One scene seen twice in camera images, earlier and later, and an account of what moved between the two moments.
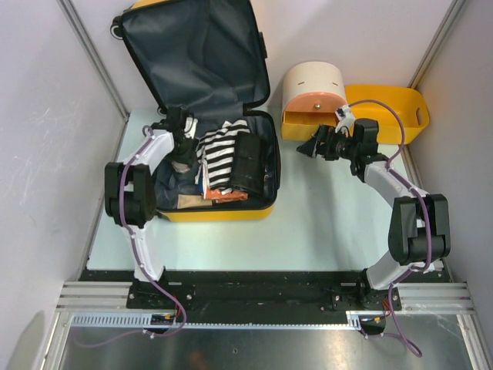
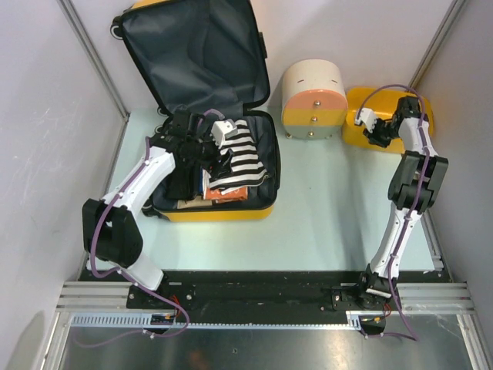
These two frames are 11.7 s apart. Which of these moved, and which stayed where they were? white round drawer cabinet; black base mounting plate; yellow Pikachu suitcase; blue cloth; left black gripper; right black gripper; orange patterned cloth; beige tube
Moved: left black gripper; right black gripper
Stayed: yellow Pikachu suitcase; beige tube; black base mounting plate; white round drawer cabinet; orange patterned cloth; blue cloth
